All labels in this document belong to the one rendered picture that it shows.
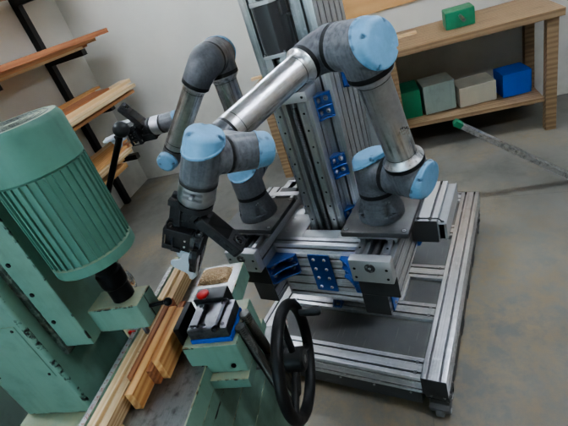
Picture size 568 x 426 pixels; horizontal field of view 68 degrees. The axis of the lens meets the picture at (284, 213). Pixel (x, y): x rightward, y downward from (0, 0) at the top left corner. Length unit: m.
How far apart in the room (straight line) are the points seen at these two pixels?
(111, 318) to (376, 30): 0.88
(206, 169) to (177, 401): 0.50
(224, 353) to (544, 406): 1.30
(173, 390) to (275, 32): 1.01
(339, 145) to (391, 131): 0.41
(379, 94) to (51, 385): 1.06
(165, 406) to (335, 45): 0.88
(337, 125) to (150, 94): 3.35
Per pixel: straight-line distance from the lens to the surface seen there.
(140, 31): 4.49
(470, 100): 3.71
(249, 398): 1.25
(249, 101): 0.98
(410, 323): 1.89
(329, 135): 1.50
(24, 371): 1.24
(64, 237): 0.89
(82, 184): 0.88
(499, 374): 1.99
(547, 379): 2.00
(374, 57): 1.00
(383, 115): 1.10
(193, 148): 0.76
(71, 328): 1.10
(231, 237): 0.87
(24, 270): 1.03
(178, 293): 1.23
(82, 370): 1.23
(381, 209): 1.36
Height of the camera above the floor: 1.60
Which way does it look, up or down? 29 degrees down
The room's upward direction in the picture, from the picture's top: 19 degrees counter-clockwise
